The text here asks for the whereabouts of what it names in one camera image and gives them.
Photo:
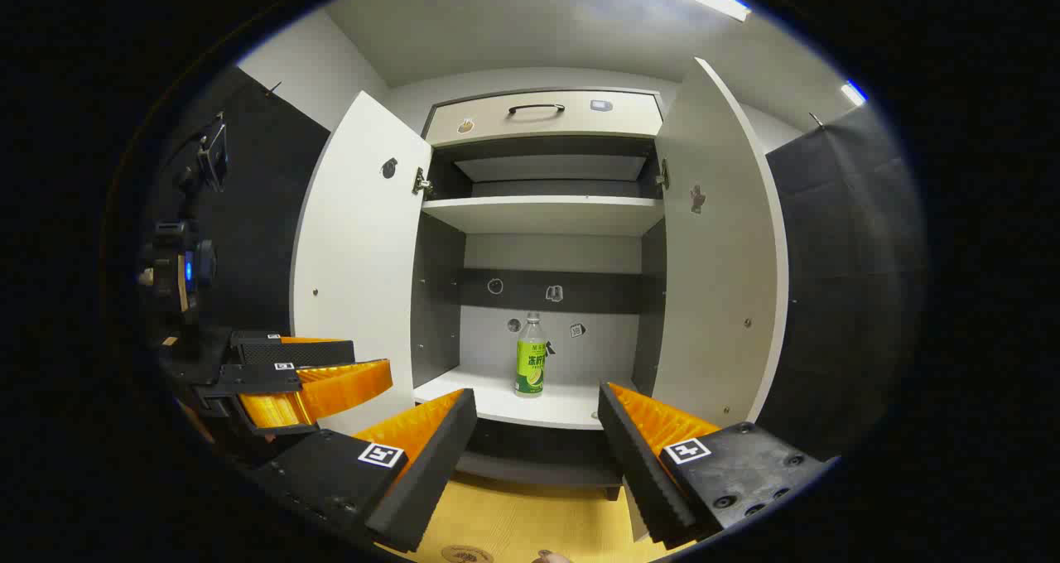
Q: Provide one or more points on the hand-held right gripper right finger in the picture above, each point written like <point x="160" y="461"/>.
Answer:
<point x="638" y="472"/>

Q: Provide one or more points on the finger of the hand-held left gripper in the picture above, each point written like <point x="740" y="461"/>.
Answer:
<point x="331" y="385"/>
<point x="315" y="353"/>

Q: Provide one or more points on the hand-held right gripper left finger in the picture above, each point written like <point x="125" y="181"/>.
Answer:
<point x="431" y="472"/>

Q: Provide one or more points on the white cabinet door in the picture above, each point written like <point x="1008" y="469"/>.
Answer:
<point x="720" y="257"/>
<point x="356" y="265"/>

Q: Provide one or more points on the green label drink bottle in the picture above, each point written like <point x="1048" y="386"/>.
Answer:
<point x="530" y="368"/>

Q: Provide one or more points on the metal door hinge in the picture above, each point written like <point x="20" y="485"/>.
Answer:
<point x="662" y="175"/>
<point x="421" y="184"/>

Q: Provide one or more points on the white and grey cabinet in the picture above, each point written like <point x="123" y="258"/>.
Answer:
<point x="551" y="257"/>

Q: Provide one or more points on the white cabinet shelf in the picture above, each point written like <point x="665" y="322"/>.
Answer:
<point x="542" y="214"/>

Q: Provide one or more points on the white cabinet drawer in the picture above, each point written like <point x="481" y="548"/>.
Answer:
<point x="497" y="124"/>

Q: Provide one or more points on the small ceiling light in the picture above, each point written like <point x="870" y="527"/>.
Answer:
<point x="853" y="93"/>

